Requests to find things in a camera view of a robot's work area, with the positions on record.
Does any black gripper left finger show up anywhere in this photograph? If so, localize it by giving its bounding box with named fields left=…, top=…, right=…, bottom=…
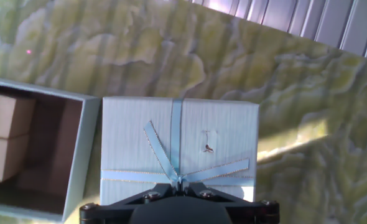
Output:
left=79, top=182, right=180, bottom=224

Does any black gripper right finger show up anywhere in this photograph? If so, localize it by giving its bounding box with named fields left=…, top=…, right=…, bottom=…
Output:
left=182, top=182, right=281, bottom=224

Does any light blue ribboned box lid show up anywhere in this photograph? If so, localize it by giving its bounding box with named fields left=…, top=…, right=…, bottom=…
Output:
left=100, top=96, right=261, bottom=207

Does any light blue box base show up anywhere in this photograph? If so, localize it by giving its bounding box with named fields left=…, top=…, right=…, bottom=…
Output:
left=0, top=77, right=101, bottom=223

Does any small brown cardboard box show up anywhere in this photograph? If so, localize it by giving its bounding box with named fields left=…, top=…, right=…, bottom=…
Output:
left=0, top=134, right=30, bottom=183
left=0, top=91, right=37, bottom=139

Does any green marble pattern mat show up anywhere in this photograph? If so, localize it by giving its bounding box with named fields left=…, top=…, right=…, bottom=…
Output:
left=0, top=0, right=367, bottom=224

